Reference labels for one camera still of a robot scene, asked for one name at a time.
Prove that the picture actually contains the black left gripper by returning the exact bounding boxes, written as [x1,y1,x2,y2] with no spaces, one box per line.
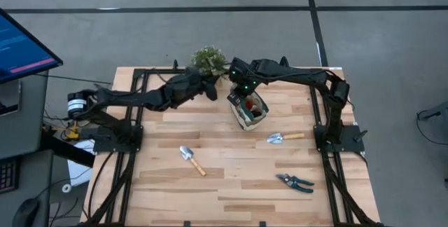
[181,71,221,102]

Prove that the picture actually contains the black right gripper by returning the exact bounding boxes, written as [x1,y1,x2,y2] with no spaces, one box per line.
[226,57,263,107]

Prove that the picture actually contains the cream and green gardening bag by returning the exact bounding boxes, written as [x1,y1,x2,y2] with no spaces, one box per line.
[229,90,270,132]

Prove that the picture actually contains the silver trowel wooden handle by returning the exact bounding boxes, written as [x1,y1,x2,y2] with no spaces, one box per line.
[266,132,306,145]
[178,145,207,177]

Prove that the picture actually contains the green pruning shears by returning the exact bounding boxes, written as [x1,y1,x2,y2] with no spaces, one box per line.
[275,173,315,194]

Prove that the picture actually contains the artificial plant in black pot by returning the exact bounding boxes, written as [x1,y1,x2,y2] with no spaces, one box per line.
[190,46,229,79]

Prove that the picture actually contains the yellow clamp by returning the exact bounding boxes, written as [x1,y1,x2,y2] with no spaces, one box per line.
[64,114,82,141]

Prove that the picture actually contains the white paper sheet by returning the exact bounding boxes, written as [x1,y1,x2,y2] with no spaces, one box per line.
[66,139,96,188]

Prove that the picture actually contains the grey desk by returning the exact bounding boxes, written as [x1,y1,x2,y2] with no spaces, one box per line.
[0,71,50,161]

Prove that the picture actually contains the computer monitor blue screen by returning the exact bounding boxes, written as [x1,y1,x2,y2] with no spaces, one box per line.
[0,8,64,85]

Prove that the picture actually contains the black keyboard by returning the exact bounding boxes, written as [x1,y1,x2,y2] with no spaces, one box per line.
[0,156,20,195]

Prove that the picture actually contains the black computer mouse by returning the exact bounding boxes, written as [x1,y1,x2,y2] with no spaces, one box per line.
[12,198,41,227]

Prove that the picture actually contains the black metal table frame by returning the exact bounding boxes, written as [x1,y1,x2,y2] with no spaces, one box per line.
[82,57,382,227]

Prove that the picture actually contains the black floor cable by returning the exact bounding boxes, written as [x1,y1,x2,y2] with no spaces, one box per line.
[415,109,448,146]

